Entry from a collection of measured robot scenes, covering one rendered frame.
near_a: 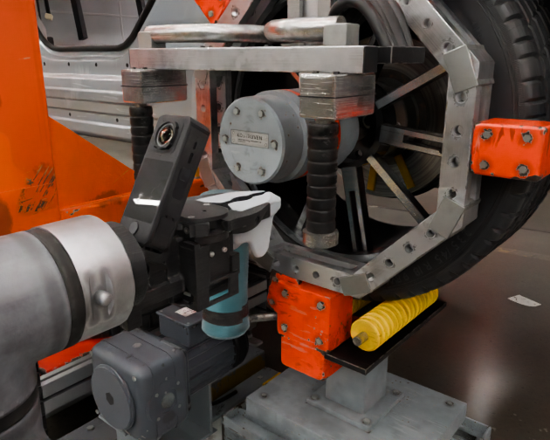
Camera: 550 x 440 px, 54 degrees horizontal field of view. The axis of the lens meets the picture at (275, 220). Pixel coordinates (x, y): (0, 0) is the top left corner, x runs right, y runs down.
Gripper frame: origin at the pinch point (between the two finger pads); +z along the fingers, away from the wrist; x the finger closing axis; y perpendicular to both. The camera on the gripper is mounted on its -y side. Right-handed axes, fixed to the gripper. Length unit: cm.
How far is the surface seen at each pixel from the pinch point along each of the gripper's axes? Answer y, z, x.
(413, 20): -18.7, 30.4, 0.1
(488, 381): 83, 113, -6
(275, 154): -0.7, 16.0, -12.4
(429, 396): 60, 62, -5
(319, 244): 7.4, 8.1, 0.8
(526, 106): -7.5, 38.9, 13.9
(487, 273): 82, 201, -37
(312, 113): -7.7, 8.5, -0.7
